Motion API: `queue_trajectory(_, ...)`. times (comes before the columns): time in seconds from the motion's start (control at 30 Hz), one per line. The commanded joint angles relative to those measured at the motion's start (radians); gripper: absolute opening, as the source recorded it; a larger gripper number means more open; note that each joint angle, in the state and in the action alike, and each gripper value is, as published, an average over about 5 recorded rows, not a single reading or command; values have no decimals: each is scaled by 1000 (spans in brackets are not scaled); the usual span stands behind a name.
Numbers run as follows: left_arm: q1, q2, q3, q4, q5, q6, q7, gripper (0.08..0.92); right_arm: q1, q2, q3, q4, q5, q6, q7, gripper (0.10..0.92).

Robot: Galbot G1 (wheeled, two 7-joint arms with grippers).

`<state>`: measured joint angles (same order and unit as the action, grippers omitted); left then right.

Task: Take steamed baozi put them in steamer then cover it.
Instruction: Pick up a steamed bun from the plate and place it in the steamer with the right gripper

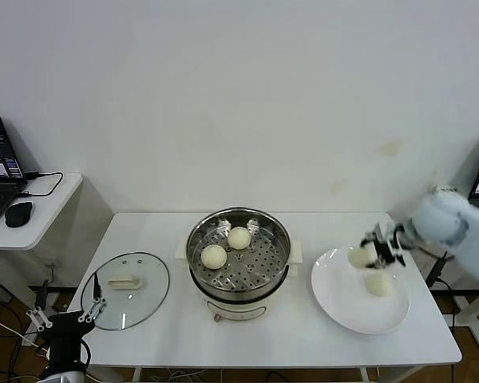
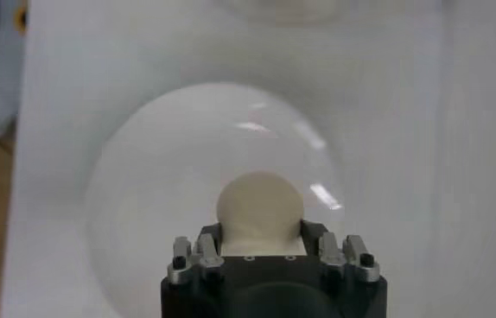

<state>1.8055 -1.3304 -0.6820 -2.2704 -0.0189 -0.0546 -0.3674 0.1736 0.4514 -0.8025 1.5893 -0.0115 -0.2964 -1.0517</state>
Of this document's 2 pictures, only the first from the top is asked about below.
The white wall outlet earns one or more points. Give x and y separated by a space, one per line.
52 263

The stainless steel steamer basket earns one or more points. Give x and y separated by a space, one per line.
255 263

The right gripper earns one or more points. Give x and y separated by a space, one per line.
398 239

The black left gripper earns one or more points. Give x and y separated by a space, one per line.
67 337

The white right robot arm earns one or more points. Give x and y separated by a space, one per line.
443 215

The black computer mouse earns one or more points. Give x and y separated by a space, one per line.
19 213

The white round plate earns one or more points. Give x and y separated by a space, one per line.
343 311

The glass pot lid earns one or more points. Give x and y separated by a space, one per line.
125 282

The cream electric cooker base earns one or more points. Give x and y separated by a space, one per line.
239 309

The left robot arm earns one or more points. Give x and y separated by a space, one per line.
64 378

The white steamed baozi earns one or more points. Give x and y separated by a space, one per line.
214 257
379 285
239 238
359 257

